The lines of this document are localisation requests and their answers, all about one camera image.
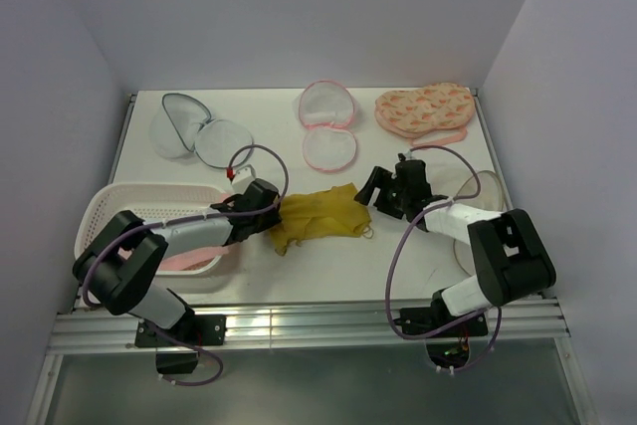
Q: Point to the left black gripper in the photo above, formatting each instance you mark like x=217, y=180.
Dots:
x=271, y=219

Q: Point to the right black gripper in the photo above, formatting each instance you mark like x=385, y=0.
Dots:
x=382, y=179

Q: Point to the clear mesh laundry bag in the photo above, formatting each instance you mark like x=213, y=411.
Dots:
x=492, y=197

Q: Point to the peach patterned laundry bag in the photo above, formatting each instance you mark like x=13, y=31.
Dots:
x=435, y=115

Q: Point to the pink trimmed mesh laundry bag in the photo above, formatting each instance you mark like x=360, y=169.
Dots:
x=326, y=109

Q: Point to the aluminium mounting rail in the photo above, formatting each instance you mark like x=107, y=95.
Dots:
x=274, y=327

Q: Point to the white plastic basket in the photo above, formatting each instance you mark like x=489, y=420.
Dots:
x=145, y=200

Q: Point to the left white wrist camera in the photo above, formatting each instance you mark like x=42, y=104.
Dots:
x=240, y=178

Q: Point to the grey trimmed mesh laundry bag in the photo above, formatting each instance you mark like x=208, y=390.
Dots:
x=183, y=126

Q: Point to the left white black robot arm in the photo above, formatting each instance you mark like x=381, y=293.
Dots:
x=117, y=269

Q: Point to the pink bra in basket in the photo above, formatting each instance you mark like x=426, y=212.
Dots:
x=200, y=260

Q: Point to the yellow bra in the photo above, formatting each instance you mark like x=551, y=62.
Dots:
x=328, y=213

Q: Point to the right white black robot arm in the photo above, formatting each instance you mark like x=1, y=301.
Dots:
x=509, y=257

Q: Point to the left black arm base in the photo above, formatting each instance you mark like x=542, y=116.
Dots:
x=180, y=349

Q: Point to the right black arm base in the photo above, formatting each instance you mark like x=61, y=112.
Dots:
x=419, y=320

